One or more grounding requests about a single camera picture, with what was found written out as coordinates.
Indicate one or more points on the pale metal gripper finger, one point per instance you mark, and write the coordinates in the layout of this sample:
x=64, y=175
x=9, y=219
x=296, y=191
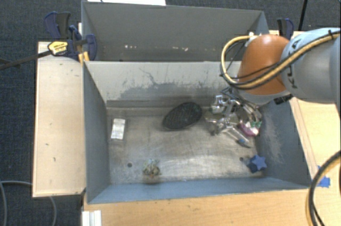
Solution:
x=214, y=122
x=236, y=135

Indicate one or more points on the purple plastic toy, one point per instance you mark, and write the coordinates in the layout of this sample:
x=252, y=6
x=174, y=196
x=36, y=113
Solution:
x=247, y=129

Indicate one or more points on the black oval mesh brush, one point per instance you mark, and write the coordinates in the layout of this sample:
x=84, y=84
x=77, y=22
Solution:
x=182, y=115

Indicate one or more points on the blue star-shaped toy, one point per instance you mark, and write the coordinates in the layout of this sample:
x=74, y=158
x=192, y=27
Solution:
x=257, y=164

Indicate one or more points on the grey metal bin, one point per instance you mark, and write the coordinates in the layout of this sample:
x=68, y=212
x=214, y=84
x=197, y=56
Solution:
x=186, y=145

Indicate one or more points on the clear plastic packet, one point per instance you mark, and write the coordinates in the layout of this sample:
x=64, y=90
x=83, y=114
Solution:
x=118, y=129

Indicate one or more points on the pale wood board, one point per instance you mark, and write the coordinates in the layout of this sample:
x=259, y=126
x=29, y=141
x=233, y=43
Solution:
x=60, y=123

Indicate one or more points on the black cylinder on white bracket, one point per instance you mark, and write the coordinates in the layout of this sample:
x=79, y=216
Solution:
x=283, y=99

